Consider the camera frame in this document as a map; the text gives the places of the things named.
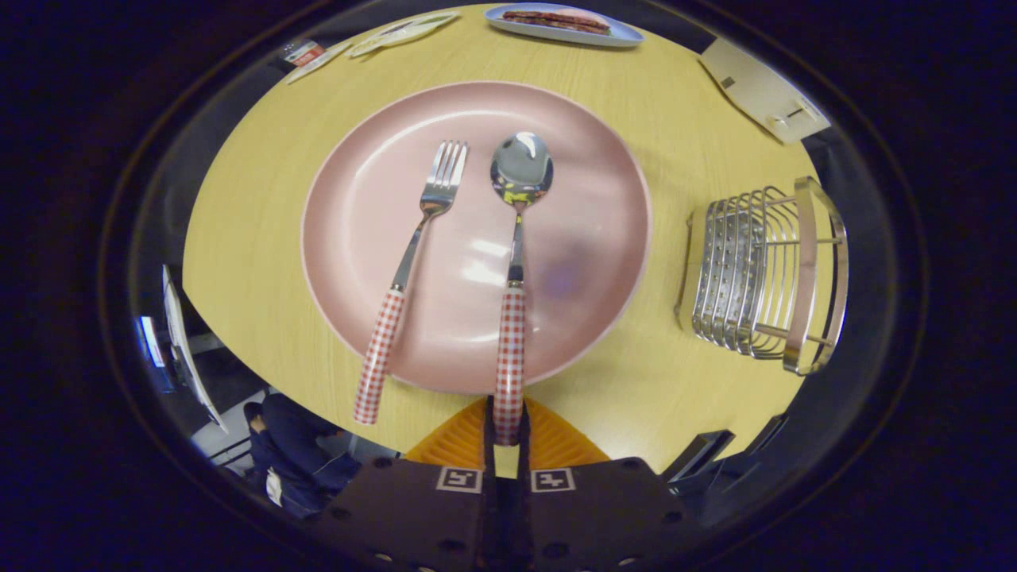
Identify pink plate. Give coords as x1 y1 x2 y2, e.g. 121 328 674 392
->
300 81 653 396

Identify black rectangular frame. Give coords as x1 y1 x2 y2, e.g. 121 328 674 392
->
739 413 791 458
661 429 737 484

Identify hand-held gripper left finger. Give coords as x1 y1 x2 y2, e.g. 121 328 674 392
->
306 396 509 572

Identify white divided condiment tray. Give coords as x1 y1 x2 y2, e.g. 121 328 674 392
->
348 12 462 59

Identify brown meat strips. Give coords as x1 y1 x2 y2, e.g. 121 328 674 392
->
502 10 611 35

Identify fork with red checked handle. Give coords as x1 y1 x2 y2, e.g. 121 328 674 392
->
354 140 470 426

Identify plastic bottle with red label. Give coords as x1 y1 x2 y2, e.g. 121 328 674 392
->
282 40 327 68

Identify white toaster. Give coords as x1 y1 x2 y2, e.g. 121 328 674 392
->
699 37 832 145

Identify lit screen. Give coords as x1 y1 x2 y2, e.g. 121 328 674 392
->
137 315 174 394

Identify white board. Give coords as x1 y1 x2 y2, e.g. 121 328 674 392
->
161 265 230 435

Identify spoon with red checked handle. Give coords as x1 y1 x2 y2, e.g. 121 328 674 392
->
489 131 555 447

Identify white square coaster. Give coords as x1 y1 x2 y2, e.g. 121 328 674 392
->
284 41 354 86

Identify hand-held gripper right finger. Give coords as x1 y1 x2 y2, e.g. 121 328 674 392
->
508 396 720 572

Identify blue plate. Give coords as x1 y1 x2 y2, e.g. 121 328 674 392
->
484 2 645 48

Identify metal wire basket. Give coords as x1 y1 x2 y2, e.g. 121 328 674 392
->
675 176 849 377

